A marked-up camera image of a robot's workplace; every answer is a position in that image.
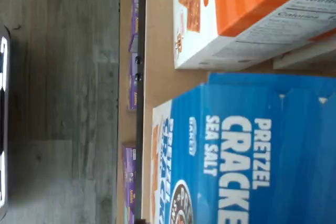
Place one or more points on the wooden shelf board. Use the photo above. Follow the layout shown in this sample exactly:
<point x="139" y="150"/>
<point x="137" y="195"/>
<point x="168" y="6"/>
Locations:
<point x="123" y="77"/>
<point x="157" y="82"/>

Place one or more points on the purple Annie's box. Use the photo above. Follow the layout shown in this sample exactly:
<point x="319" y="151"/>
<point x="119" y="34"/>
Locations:
<point x="130" y="179"/>
<point x="133" y="82"/>
<point x="135" y="19"/>

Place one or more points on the blue sea salt crackers box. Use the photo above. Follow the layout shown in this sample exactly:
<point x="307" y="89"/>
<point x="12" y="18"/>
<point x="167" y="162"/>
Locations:
<point x="249" y="155"/>

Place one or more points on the orange cheddar pretzel crackers box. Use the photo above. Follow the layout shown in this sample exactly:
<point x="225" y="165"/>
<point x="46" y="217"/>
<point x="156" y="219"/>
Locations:
<point x="236" y="3"/>
<point x="307" y="57"/>

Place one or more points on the black object with white marks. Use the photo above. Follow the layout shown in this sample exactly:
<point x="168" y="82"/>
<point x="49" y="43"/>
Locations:
<point x="3" y="116"/>

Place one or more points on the black metal shelf frame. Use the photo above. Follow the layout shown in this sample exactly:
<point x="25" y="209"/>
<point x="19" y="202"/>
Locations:
<point x="140" y="129"/>

